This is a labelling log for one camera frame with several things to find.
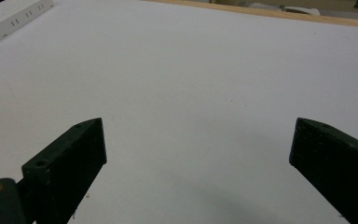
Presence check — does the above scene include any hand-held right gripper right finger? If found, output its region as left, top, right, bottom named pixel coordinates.
left=288, top=117, right=358, bottom=224

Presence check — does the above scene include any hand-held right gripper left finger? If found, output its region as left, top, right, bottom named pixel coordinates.
left=18, top=117, right=108, bottom=224

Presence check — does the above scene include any white power strip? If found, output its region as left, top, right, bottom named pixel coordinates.
left=0, top=0, right=54, bottom=49

